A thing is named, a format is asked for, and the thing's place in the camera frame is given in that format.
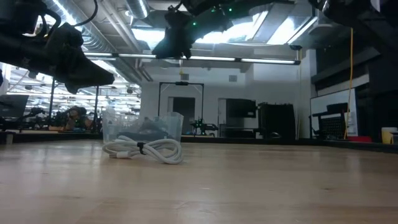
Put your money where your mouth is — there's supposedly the thick white coiled cable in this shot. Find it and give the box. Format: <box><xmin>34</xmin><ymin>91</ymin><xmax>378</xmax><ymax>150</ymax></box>
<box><xmin>101</xmin><ymin>134</ymin><xmax>185</xmax><ymax>166</ymax></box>

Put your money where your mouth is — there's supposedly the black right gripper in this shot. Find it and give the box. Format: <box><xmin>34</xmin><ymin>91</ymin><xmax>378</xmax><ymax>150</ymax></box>
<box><xmin>151</xmin><ymin>2</ymin><xmax>239</xmax><ymax>60</ymax></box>

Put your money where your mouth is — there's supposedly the dark computer monitor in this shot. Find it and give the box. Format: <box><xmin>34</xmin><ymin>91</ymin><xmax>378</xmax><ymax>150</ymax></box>
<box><xmin>0</xmin><ymin>94</ymin><xmax>30</xmax><ymax>119</ymax></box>

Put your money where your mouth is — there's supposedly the long ceiling light bar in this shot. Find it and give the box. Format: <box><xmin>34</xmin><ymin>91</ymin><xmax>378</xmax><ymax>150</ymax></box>
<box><xmin>83</xmin><ymin>52</ymin><xmax>302</xmax><ymax>66</ymax></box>

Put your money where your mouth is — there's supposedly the red box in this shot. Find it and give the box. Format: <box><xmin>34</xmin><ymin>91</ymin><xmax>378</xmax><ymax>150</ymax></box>
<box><xmin>347</xmin><ymin>135</ymin><xmax>373</xmax><ymax>144</ymax></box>

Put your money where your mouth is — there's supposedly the yellow cup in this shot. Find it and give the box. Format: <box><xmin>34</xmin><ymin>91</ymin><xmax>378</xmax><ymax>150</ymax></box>
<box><xmin>381</xmin><ymin>126</ymin><xmax>398</xmax><ymax>145</ymax></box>

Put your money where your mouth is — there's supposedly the black wall screen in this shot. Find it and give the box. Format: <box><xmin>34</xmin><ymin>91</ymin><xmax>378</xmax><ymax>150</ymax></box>
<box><xmin>225</xmin><ymin>98</ymin><xmax>257</xmax><ymax>119</ymax></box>

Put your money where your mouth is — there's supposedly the person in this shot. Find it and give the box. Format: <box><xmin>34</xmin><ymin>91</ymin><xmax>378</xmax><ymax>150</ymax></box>
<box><xmin>63</xmin><ymin>105</ymin><xmax>94</xmax><ymax>131</ymax></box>

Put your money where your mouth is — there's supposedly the silver air duct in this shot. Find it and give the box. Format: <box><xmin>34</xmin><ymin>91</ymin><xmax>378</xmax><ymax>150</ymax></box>
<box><xmin>125</xmin><ymin>0</ymin><xmax>149</xmax><ymax>20</ymax></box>

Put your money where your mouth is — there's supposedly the black frame stand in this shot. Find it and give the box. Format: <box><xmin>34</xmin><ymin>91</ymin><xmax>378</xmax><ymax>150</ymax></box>
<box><xmin>157</xmin><ymin>81</ymin><xmax>205</xmax><ymax>135</ymax></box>
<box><xmin>49</xmin><ymin>77</ymin><xmax>101</xmax><ymax>128</ymax></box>

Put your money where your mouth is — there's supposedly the black mesh cart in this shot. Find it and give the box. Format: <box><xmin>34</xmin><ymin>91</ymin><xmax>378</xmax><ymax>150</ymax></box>
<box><xmin>308</xmin><ymin>102</ymin><xmax>349</xmax><ymax>140</ymax></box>

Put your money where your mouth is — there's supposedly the clear plastic bin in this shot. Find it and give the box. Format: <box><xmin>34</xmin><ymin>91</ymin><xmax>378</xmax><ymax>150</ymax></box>
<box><xmin>101</xmin><ymin>108</ymin><xmax>185</xmax><ymax>144</ymax></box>

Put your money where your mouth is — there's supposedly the whiteboard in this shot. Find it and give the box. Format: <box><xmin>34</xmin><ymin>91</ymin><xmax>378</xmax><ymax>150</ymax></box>
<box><xmin>310</xmin><ymin>88</ymin><xmax>359</xmax><ymax>137</ymax></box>

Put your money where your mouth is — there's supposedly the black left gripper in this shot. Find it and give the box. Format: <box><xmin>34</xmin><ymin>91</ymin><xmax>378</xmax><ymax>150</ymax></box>
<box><xmin>43</xmin><ymin>22</ymin><xmax>116</xmax><ymax>95</ymax></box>

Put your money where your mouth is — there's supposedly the black cabinet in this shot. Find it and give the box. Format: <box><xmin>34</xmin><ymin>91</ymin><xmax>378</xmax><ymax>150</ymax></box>
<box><xmin>257</xmin><ymin>102</ymin><xmax>297</xmax><ymax>140</ymax></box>

